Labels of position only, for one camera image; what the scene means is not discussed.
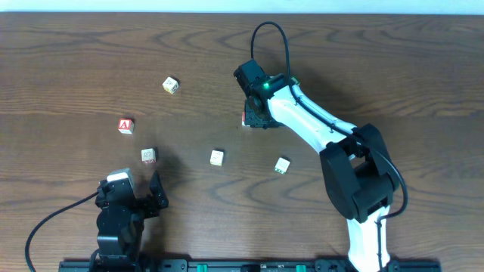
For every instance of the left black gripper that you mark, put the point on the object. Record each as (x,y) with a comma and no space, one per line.
(138,202)

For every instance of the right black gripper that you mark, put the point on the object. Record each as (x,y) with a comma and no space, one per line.
(255,122)

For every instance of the red letter A block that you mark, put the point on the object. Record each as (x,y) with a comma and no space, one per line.
(126,126)

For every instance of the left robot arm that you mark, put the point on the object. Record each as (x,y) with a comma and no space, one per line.
(121,222)

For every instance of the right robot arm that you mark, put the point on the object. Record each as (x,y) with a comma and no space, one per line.
(359,176)

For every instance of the red edged picture block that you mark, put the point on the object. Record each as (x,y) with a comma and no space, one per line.
(148,156)

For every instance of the yellow edged plain block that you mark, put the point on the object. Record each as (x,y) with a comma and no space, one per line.
(216,157)

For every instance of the green edged plain block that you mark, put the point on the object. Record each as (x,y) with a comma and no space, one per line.
(282,165)

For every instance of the green number 4 block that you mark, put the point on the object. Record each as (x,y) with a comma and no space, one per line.
(295,80)

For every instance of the yellow picture block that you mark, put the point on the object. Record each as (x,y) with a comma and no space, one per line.
(170,85)

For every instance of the black mounting rail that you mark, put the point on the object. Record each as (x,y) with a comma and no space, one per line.
(320,265)

